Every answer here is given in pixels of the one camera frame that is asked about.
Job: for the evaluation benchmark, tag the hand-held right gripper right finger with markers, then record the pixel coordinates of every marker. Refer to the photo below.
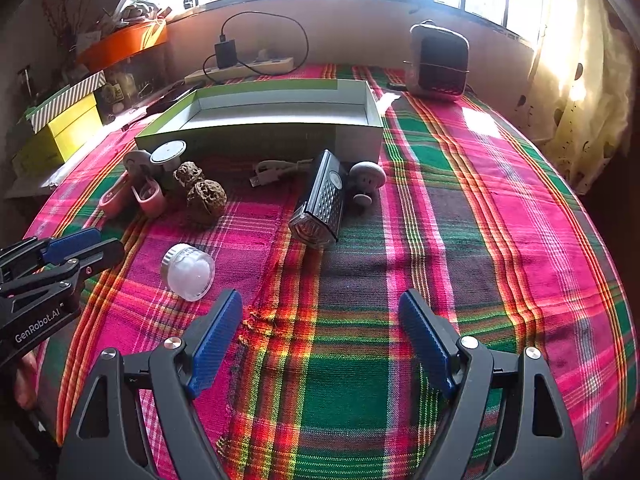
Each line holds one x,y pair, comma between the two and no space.
427,340

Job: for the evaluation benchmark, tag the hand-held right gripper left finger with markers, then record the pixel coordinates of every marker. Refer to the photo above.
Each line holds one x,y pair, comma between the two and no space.
217,340

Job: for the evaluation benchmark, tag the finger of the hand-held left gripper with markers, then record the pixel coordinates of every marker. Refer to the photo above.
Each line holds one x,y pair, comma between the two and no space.
100,255
70,246

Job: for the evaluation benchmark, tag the white round plastic jar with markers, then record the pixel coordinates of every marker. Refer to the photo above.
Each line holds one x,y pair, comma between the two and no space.
187,272

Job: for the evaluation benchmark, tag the brown walnut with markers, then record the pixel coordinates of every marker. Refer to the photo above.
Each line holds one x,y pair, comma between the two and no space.
206,202
187,174

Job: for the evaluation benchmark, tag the white disc green base stand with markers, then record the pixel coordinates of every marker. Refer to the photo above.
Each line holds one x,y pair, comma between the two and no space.
167,152

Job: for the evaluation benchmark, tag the black bike light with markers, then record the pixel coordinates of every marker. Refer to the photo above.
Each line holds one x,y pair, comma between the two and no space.
320,205

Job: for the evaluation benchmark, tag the grey mushroom-shaped lamp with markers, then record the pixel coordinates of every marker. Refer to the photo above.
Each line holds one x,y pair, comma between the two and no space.
367,175

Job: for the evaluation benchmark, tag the green cardboard box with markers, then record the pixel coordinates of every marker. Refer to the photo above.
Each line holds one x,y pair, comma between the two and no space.
280,135

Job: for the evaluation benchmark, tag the person's left hand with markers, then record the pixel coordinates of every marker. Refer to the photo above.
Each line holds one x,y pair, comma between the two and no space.
26,382

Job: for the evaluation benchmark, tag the white paper sheet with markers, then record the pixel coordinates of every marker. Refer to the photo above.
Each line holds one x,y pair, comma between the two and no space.
35,182

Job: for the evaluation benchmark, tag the pink green plaid blanket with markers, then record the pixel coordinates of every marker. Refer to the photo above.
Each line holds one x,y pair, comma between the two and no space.
350,310

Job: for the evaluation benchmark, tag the yellow box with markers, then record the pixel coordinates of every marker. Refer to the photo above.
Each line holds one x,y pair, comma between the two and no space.
75,125

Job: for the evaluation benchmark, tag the striped lid box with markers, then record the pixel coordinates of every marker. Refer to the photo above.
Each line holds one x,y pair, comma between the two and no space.
65,100

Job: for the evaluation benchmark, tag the small labelled jar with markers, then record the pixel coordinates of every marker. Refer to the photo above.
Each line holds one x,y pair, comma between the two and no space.
113,92

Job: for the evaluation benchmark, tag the black phone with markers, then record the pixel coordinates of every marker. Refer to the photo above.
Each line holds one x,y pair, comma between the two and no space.
170,95

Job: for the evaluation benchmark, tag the orange box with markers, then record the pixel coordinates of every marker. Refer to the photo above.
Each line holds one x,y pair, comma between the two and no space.
120,45

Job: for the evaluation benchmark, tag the dried twig bunch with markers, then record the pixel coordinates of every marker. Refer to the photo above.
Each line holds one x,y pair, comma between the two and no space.
57,15

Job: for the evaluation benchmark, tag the black charger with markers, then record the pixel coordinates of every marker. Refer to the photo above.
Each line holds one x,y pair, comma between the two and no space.
225,55

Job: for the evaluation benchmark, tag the potted succulent plant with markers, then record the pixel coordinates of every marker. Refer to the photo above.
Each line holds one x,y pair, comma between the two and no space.
135,10

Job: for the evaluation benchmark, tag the beige power strip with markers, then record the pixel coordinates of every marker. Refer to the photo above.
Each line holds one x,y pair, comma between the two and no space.
260,66

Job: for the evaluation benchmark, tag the small beige figurine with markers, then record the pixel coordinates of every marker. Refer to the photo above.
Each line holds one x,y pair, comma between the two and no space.
262,53

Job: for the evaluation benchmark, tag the small silver space heater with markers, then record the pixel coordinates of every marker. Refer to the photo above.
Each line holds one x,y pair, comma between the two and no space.
440,65

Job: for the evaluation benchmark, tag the cream spotted curtain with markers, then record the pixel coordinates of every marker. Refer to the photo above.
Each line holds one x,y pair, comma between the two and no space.
580,85

